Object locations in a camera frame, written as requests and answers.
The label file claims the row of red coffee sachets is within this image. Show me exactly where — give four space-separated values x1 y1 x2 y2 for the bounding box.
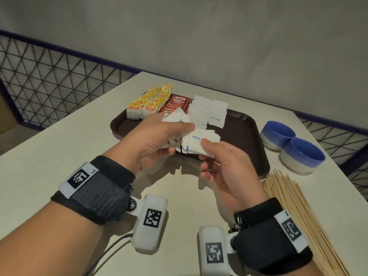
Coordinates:
157 94 192 115

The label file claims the bundle of wooden stir sticks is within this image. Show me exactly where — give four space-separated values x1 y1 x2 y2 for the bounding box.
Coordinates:
261 168 350 276

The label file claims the row of white sugar packets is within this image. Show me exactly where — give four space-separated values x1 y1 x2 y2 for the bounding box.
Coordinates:
188 95 212 131

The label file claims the brown plastic tray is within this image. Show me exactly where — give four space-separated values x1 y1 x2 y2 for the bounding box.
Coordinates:
110 107 271 179

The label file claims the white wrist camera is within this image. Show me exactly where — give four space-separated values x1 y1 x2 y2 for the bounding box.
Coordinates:
197 226 239 276
131 194 168 252

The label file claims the purple metal mesh railing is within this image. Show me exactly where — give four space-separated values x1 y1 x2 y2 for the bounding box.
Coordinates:
0 29 368 196

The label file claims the black cable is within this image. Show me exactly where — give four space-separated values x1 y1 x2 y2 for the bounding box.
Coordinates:
82 233 134 276

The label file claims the bundle of white sugar packets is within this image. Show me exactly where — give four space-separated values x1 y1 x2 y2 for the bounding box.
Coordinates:
159 108 196 150

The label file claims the person's left hand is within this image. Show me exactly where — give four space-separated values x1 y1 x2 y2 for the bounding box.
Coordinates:
102 113 197 177

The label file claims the person's right hand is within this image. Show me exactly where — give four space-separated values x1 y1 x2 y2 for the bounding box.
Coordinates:
200 138 271 215

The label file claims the person's left forearm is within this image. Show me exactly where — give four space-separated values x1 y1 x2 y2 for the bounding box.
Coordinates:
0 201 104 276

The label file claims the blue and white bowl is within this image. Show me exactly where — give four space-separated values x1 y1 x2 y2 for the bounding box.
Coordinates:
280 137 326 173
260 120 297 151

